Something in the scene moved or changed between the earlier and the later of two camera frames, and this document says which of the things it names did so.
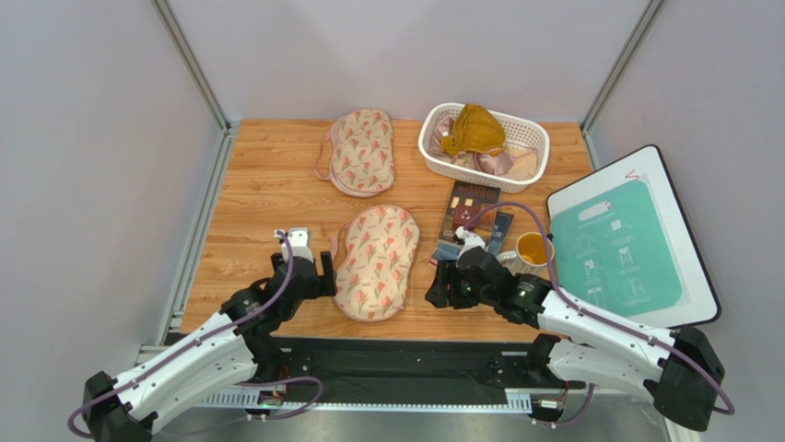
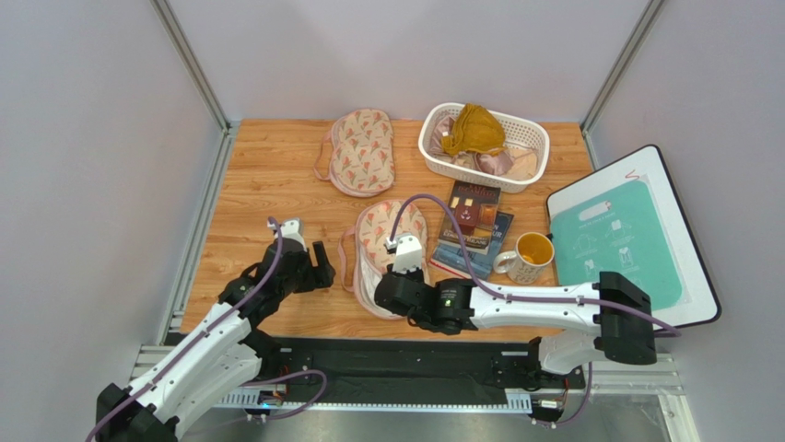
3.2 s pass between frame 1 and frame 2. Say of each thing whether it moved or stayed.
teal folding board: stayed
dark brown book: stayed
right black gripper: moved
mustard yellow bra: stayed
